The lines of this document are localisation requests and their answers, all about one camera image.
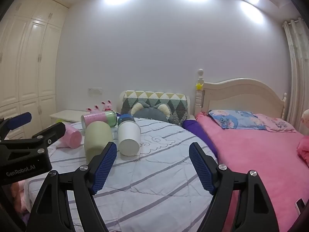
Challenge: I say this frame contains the grey bear pillow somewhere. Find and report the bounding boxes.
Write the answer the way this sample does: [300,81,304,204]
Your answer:
[130,102,172,123]

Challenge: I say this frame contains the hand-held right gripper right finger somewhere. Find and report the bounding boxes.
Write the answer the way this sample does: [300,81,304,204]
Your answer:
[189,142,280,232]

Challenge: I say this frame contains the blue printed pillow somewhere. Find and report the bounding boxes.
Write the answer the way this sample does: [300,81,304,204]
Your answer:
[209,109,267,130]

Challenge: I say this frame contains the pink and green cup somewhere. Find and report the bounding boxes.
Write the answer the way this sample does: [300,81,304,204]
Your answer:
[80,110,118,129]

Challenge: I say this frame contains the white cup with blue band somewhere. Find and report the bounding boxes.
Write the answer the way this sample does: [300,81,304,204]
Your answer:
[117,114,141,156]

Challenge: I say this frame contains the triangle patterned cushion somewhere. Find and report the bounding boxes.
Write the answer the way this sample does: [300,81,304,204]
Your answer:
[121,90,191,126]

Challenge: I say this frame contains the white nightstand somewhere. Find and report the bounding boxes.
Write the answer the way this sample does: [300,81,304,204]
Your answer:
[49,110,89,124]

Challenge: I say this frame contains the cream wardrobe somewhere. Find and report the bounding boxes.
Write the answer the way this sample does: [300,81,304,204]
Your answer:
[0,0,71,141]

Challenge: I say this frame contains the olive green cup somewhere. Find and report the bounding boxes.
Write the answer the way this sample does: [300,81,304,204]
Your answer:
[84,121,115,165]

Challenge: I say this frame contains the cream wooden headboard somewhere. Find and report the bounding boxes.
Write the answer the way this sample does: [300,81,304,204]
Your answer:
[194,69,289,123]

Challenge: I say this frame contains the cream plush toy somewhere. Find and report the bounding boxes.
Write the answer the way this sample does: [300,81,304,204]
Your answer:
[302,109,309,132]

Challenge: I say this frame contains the white and black small device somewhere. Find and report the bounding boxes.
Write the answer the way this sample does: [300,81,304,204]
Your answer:
[295,198,306,216]

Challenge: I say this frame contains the pink fluffy cloth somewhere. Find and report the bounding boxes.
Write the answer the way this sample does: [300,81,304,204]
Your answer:
[10,180,31,214]

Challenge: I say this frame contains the white patterned curtain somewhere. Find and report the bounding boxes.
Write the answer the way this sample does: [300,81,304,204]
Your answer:
[283,17,309,131]

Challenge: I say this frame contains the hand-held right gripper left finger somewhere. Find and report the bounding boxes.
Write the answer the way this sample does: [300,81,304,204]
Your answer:
[27,142,118,232]

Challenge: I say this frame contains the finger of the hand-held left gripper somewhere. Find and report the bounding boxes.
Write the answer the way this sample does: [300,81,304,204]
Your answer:
[0,112,32,141]
[0,122,66,161]

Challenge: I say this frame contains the pink rabbit plush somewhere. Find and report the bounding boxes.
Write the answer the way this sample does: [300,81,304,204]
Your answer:
[101,100,114,112]

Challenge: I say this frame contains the pink printed pillow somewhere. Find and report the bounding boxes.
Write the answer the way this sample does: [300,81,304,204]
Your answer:
[253,113,297,133]

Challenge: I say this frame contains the white striped quilt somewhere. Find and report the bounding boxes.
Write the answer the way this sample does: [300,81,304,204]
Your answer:
[28,117,219,232]

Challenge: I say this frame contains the pink plush cushion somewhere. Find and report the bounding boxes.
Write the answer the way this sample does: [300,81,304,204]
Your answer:
[296,135,309,169]

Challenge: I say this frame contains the purple cloth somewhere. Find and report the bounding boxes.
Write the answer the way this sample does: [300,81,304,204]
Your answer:
[182,119,218,155]

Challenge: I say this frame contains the pink blanket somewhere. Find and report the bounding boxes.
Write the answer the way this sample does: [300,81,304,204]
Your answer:
[195,112,309,230]

